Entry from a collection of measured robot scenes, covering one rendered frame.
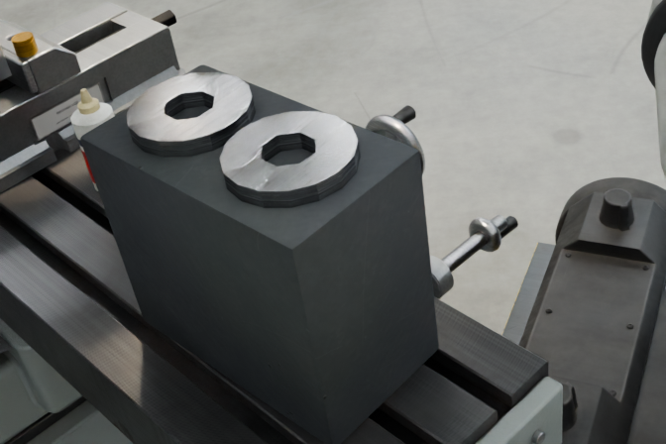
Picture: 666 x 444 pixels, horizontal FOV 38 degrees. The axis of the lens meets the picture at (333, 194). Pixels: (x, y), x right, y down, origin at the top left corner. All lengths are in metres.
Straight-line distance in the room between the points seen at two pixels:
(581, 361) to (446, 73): 1.78
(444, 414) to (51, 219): 0.45
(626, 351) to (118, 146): 0.73
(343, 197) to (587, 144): 2.00
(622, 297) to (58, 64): 0.73
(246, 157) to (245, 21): 2.73
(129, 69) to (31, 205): 0.19
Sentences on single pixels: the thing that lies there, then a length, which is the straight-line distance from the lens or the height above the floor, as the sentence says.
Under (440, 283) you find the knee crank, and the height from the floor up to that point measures 0.52.
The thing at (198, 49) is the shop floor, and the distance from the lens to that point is 3.25.
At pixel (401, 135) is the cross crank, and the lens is 1.44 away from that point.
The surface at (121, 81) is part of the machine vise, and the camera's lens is 1.10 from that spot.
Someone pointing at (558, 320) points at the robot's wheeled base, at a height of 0.59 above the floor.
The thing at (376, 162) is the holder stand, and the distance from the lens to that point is 0.63.
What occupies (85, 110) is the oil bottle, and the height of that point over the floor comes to 1.03.
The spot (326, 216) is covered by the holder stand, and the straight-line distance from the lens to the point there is 0.59.
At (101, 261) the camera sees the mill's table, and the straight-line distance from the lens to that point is 0.91.
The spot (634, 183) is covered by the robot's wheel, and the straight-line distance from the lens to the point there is 1.46.
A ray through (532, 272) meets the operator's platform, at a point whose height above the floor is 0.40.
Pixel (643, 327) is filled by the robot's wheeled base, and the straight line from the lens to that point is 1.27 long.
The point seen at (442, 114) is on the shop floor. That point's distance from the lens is 2.71.
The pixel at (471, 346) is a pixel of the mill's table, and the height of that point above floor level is 0.93.
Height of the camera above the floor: 1.48
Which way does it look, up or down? 37 degrees down
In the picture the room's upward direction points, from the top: 10 degrees counter-clockwise
